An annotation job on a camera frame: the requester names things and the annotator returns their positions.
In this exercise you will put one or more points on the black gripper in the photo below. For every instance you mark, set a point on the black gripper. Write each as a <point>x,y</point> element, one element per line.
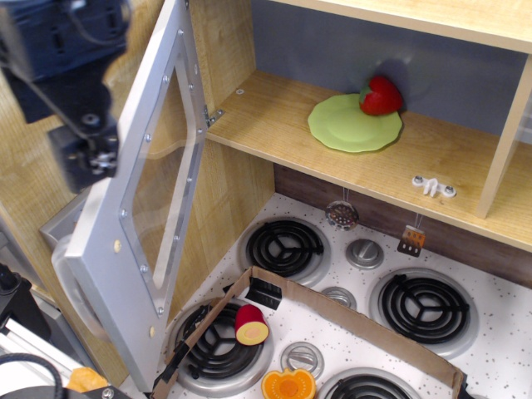
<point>88,151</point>

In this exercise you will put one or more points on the silver toy microwave door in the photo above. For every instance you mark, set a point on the silver toy microwave door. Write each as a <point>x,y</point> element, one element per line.
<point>119,266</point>

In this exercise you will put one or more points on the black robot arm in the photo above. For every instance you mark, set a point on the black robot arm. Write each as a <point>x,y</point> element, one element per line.
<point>54,56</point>

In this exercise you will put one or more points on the black equipment on left edge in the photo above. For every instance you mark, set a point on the black equipment on left edge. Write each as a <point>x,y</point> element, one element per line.
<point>18,304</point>

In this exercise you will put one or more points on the back left stove burner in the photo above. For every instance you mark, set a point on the back left stove burner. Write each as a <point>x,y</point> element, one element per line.
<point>290,247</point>

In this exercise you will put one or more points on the orange toy food piece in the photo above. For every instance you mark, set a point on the orange toy food piece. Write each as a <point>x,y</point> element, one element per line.
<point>85,379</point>

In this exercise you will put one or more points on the red yellow toy fruit piece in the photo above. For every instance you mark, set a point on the red yellow toy fruit piece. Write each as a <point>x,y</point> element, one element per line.
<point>250,326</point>

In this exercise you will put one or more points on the brown cardboard barrier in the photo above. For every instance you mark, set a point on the brown cardboard barrier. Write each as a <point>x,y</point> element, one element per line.
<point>269,289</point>

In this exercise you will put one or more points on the green toy plate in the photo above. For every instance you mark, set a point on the green toy plate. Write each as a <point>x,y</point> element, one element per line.
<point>340,124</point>

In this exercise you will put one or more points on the hanging silver toy strainer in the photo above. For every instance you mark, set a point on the hanging silver toy strainer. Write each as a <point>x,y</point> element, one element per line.
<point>341,214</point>

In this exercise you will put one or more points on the silver front stove knob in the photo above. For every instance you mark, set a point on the silver front stove knob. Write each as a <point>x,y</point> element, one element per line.
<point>303,355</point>

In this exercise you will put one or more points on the silver stove knob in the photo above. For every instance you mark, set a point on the silver stove knob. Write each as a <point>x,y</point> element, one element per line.
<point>303,355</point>
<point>342,296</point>
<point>364,254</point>

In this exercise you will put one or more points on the silver middle stove knob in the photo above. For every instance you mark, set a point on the silver middle stove knob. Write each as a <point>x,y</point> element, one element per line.
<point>342,296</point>

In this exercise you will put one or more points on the silver back stove knob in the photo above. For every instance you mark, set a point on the silver back stove knob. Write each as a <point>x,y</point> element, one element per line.
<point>364,254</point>

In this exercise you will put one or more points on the red toy strawberry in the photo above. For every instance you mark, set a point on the red toy strawberry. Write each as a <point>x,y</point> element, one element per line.
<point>380,97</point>

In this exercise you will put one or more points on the orange toy pumpkin half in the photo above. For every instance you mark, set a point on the orange toy pumpkin half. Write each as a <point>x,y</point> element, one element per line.
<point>297,384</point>

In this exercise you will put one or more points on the hanging toy spatula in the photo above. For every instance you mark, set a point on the hanging toy spatula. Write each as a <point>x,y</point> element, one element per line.
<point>413,238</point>

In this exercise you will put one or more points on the white door latch clip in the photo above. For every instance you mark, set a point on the white door latch clip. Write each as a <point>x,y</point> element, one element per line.
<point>433,187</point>

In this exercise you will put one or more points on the front right stove burner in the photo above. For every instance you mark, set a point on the front right stove burner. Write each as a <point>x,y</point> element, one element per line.
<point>366,382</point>

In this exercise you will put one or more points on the back right stove burner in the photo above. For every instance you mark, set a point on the back right stove burner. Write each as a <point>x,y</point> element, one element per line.
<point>427,307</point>

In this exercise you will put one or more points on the grey wall phone holder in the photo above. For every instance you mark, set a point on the grey wall phone holder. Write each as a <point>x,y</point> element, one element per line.
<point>64,222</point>

